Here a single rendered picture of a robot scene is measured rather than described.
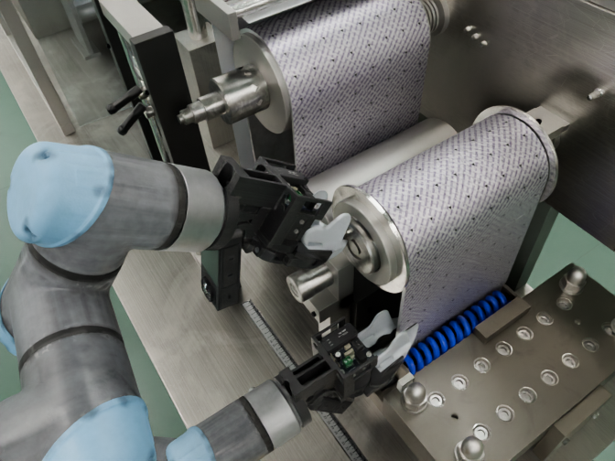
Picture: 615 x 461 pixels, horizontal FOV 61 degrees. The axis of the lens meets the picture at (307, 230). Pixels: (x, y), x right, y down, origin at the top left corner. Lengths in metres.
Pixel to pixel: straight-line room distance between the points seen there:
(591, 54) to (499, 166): 0.17
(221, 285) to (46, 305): 0.17
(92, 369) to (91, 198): 0.12
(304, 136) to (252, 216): 0.26
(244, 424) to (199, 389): 0.32
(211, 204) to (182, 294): 0.63
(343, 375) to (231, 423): 0.14
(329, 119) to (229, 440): 0.43
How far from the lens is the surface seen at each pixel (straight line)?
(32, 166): 0.40
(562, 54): 0.78
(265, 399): 0.66
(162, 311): 1.06
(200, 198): 0.44
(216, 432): 0.66
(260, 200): 0.49
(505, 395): 0.82
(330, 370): 0.66
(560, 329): 0.89
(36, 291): 0.45
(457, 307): 0.84
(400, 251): 0.59
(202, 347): 1.00
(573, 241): 2.45
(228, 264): 0.52
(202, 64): 1.22
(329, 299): 0.73
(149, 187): 0.42
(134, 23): 0.72
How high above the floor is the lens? 1.75
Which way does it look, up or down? 49 degrees down
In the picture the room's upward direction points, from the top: 5 degrees counter-clockwise
